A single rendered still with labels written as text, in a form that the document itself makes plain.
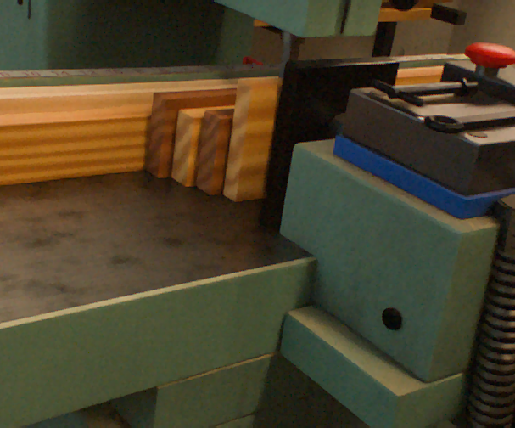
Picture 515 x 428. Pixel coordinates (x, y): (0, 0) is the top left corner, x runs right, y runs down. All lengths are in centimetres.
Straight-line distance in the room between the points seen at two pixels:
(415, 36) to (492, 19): 36
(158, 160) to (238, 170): 6
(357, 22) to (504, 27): 398
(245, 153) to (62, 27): 26
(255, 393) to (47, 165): 19
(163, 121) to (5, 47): 27
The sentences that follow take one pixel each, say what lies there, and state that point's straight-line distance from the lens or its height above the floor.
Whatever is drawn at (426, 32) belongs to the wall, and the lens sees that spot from 467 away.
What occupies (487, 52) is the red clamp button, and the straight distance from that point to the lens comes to 57.
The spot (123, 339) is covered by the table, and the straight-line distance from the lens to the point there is 49.
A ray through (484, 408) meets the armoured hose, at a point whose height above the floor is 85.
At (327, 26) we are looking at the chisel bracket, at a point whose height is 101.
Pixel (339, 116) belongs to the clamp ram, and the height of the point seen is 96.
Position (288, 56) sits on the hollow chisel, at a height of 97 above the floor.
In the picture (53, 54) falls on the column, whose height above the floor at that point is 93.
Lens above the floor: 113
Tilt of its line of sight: 23 degrees down
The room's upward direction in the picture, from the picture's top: 9 degrees clockwise
